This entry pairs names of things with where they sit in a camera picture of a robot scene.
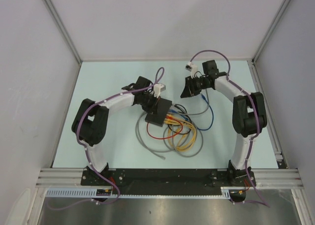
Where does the black network switch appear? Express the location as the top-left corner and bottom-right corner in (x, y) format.
(145, 98), (172, 127)

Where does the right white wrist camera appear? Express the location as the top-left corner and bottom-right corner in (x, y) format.
(185, 62), (198, 75)

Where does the aluminium frame rail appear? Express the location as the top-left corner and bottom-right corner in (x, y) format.
(35, 168), (304, 189)

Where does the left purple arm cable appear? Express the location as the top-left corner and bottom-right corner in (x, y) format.
(46, 67), (165, 210)

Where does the black ethernet cable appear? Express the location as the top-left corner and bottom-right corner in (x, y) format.
(167, 104), (195, 137)

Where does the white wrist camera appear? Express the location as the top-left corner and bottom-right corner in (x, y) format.
(153, 83), (166, 98)
(185, 62), (198, 75)

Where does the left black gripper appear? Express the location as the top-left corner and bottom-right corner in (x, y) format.
(140, 92), (160, 116)

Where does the blue ethernet cable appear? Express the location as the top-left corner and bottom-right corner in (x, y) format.
(169, 93), (214, 131)

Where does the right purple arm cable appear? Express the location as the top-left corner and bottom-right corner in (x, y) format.
(190, 49), (270, 208)

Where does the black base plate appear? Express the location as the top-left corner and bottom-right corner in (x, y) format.
(81, 168), (256, 196)

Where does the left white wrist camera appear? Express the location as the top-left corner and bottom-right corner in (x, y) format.
(153, 83), (166, 98)

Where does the right grey cable duct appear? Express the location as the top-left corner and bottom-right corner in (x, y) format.
(221, 187), (247, 198)

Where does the yellow ethernet cable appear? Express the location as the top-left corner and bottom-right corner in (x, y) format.
(165, 114), (198, 153)

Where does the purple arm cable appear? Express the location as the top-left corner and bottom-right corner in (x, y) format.
(46, 67), (165, 210)
(190, 49), (270, 208)

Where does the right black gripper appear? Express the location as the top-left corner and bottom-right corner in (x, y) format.
(180, 75), (210, 99)

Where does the grey slotted cable duct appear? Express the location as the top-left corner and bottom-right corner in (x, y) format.
(46, 188), (112, 198)

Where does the red ethernet cable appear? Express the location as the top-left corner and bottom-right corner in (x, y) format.
(146, 116), (184, 139)

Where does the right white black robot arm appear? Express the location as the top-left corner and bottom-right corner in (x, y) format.
(180, 60), (267, 186)

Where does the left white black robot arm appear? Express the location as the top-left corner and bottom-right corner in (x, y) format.
(71, 76), (166, 186)

